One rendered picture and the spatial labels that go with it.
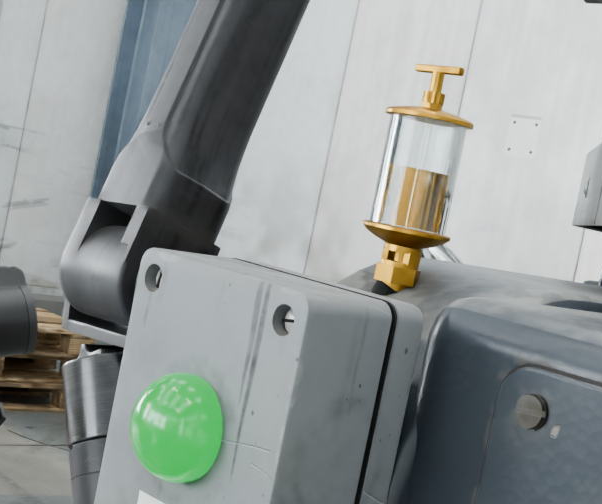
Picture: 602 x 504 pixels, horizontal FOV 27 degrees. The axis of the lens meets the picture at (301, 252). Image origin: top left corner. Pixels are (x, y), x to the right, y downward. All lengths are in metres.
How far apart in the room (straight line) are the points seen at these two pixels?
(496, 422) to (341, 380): 0.04
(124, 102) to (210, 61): 8.56
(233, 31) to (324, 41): 7.41
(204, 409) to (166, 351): 0.03
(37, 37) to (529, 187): 3.77
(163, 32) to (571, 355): 8.67
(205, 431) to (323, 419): 0.03
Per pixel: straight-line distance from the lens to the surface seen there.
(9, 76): 8.87
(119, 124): 9.29
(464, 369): 0.35
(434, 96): 0.41
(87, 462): 0.72
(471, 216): 7.07
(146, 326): 0.37
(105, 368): 0.73
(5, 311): 1.01
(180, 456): 0.34
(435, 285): 0.41
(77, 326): 0.76
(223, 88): 0.74
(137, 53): 9.31
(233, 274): 0.34
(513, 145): 6.97
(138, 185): 0.73
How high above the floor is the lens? 1.36
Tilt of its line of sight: 3 degrees down
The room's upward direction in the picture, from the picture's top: 11 degrees clockwise
